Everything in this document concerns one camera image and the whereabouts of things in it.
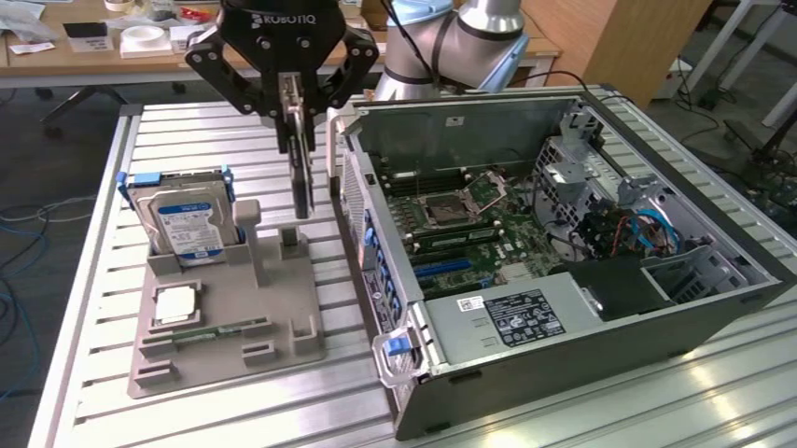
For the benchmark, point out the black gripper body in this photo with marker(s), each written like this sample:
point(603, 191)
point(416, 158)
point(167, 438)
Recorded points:
point(283, 37)

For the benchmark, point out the graphics card with metal bracket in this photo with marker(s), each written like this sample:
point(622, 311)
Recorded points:
point(303, 186)

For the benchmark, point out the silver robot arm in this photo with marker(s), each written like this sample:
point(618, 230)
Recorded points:
point(411, 51)

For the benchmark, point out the brown cardboard box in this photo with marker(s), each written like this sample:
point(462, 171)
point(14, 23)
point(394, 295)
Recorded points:
point(374, 18)

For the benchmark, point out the small white box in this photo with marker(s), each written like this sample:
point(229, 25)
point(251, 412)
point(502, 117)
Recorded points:
point(180, 35)

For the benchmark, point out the red package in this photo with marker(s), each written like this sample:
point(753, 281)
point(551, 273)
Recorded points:
point(193, 14)

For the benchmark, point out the flat white box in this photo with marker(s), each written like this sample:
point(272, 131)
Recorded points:
point(145, 50)

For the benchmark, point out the bag with dark contents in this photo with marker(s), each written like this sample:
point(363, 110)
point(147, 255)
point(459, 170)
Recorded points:
point(159, 11)

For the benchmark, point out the beige tape roll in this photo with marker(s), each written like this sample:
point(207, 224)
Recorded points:
point(116, 4)

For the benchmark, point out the white box with black top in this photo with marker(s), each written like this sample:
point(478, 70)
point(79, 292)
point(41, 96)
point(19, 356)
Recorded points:
point(87, 37)

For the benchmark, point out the wooden desk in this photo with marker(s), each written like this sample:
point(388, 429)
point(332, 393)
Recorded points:
point(61, 65)

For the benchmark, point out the black chair base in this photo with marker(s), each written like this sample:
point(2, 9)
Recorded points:
point(68, 106)

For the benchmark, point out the black RAM slot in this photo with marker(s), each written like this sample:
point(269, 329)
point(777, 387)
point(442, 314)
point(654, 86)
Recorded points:
point(430, 186)
point(430, 181)
point(430, 192)
point(430, 175)

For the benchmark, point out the white paper label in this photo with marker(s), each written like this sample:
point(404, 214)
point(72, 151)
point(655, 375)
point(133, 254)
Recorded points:
point(31, 48)

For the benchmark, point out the clear plastic bag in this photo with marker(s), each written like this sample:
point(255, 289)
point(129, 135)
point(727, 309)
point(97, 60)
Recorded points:
point(24, 25)

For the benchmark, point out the hard disk in blue caddy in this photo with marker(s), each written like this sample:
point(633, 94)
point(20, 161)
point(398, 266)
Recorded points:
point(187, 224)

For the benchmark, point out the CPU socket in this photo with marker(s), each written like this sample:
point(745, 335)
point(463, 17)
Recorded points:
point(444, 210)

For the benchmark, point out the blue slot clip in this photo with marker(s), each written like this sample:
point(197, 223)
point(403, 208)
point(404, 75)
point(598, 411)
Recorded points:
point(380, 273)
point(387, 291)
point(394, 312)
point(371, 228)

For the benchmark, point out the wooden cabinet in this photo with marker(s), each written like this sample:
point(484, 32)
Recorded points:
point(610, 46)

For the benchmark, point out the black expansion slot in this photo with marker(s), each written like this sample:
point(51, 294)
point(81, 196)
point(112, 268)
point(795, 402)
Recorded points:
point(439, 255)

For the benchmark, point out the perforated metal disk cage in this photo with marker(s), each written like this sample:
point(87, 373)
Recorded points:
point(561, 200)

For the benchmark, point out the long expansion slot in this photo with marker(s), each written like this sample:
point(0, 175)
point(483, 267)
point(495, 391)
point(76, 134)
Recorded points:
point(442, 267)

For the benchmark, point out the green motherboard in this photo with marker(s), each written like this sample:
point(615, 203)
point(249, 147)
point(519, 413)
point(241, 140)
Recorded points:
point(516, 242)

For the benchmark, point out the silver CPU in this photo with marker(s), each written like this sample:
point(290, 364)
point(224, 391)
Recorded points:
point(176, 305)

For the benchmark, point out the silver chipset heatsink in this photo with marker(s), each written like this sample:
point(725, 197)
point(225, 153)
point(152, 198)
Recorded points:
point(516, 274)

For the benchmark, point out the grey parts rack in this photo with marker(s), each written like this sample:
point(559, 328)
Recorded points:
point(248, 326)

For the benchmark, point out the green RAM stick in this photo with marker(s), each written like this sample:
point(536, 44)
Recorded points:
point(205, 332)

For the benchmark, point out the white desk leg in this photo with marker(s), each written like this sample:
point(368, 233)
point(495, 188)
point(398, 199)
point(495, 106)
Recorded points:
point(725, 35)

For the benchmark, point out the grey power supply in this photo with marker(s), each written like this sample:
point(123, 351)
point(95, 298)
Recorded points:
point(460, 336)

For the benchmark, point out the grey metal disk bay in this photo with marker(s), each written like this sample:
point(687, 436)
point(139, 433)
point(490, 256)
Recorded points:
point(697, 280)

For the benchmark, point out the open black PC case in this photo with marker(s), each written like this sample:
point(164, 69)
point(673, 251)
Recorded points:
point(561, 396)

